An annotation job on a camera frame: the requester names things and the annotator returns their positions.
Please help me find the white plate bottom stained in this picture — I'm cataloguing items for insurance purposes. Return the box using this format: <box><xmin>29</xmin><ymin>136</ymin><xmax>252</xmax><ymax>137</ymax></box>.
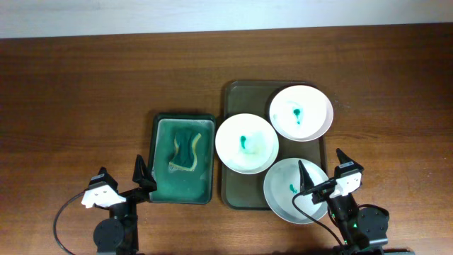
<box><xmin>263</xmin><ymin>158</ymin><xmax>328</xmax><ymax>225</ymax></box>

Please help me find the white plate stained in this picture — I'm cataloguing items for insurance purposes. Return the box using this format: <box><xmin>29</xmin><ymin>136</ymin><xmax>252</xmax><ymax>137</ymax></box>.
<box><xmin>263</xmin><ymin>158</ymin><xmax>328</xmax><ymax>225</ymax></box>
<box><xmin>215</xmin><ymin>113</ymin><xmax>279</xmax><ymax>175</ymax></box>
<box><xmin>269</xmin><ymin>85</ymin><xmax>334</xmax><ymax>142</ymax></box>

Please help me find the green yellow sponge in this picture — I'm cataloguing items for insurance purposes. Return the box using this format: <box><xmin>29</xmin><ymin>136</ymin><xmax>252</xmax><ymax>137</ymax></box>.
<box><xmin>168</xmin><ymin>129</ymin><xmax>202</xmax><ymax>172</ymax></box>

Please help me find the white plate top stained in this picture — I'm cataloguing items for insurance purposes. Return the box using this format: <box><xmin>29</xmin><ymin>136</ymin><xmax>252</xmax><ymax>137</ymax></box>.
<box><xmin>269</xmin><ymin>85</ymin><xmax>334</xmax><ymax>142</ymax></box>

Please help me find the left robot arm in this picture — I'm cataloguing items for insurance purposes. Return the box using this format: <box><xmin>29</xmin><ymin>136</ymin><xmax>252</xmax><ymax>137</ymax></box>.
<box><xmin>81</xmin><ymin>155</ymin><xmax>157</xmax><ymax>254</ymax></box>

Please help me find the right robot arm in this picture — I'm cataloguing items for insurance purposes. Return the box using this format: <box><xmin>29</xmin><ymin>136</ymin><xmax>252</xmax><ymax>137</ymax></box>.
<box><xmin>292</xmin><ymin>149</ymin><xmax>412</xmax><ymax>255</ymax></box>

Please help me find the green water tray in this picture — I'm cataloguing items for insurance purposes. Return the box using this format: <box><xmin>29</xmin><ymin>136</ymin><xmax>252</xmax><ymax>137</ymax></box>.
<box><xmin>148</xmin><ymin>113</ymin><xmax>216</xmax><ymax>204</ymax></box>

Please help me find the dark brown serving tray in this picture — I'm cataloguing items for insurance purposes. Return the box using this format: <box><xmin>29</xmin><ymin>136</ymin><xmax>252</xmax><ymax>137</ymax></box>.
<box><xmin>221</xmin><ymin>80</ymin><xmax>328</xmax><ymax>210</ymax></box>

